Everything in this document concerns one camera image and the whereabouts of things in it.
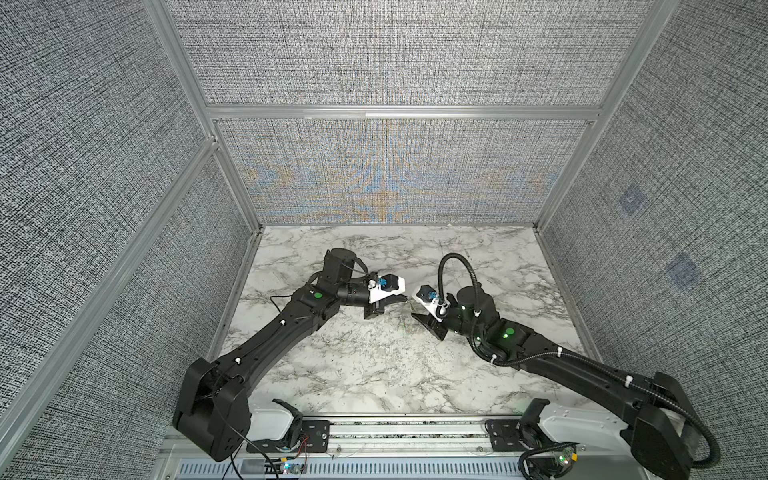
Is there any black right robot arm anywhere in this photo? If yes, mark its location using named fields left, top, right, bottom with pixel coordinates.
left=413, top=285, right=722, bottom=479

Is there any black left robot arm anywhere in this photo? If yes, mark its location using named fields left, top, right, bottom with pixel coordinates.
left=172, top=248, right=407, bottom=461

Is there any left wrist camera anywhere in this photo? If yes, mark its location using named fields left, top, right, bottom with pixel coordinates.
left=367, top=274, right=404, bottom=304

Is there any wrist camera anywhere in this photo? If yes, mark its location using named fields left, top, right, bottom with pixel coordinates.
left=413, top=285, right=441, bottom=314
left=367, top=274, right=404, bottom=304

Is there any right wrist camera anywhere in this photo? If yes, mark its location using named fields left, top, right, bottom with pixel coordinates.
left=413, top=285, right=441, bottom=314

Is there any black corrugated cable conduit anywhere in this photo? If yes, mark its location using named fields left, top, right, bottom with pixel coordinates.
left=436, top=252, right=721, bottom=469

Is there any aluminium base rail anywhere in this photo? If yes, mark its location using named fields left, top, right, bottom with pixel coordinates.
left=155, top=413, right=637, bottom=463

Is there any grey slotted cable duct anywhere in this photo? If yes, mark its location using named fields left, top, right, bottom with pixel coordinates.
left=170, top=457, right=523, bottom=479

